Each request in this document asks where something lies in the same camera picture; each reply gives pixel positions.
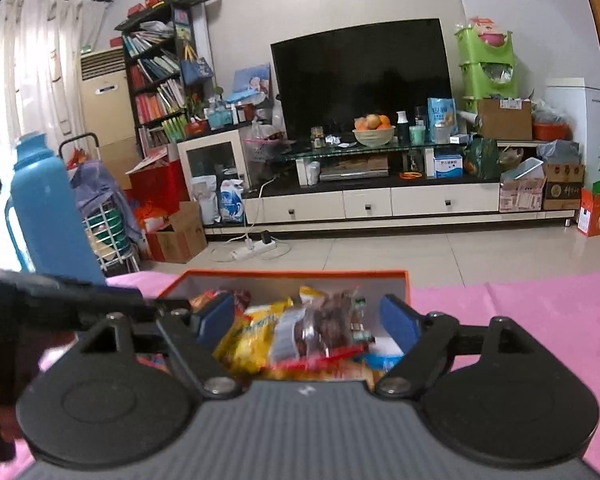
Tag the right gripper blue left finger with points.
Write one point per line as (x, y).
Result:
(215, 319)

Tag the white fridge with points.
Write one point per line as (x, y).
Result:
(581, 103)

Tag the white air conditioner tower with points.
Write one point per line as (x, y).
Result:
(107, 111)

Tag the orange storage box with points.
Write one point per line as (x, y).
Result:
(252, 288)

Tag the fruit bowl with oranges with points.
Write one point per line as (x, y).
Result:
(373, 131)

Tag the blue thermos jug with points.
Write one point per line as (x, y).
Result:
(49, 220)

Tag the yellow egg pie packet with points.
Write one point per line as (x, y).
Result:
(243, 350)

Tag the dark brownie clear packet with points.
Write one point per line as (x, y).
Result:
(313, 338)

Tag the pink tablecloth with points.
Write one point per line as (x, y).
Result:
(467, 402)

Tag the brown cardboard box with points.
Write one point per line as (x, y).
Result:
(505, 119)

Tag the blue chocolate chip cookie packet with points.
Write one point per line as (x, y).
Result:
(383, 354)

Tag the yellow round cake packet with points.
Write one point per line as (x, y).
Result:
(312, 297)

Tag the white power strip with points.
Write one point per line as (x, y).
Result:
(253, 249)

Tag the green stacked storage bins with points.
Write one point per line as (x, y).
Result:
(487, 62)

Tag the black television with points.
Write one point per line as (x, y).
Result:
(329, 79)

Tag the black bookshelf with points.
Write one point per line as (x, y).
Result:
(166, 71)

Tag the white small glass cabinet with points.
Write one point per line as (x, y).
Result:
(209, 160)

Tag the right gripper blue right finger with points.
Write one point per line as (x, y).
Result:
(402, 323)

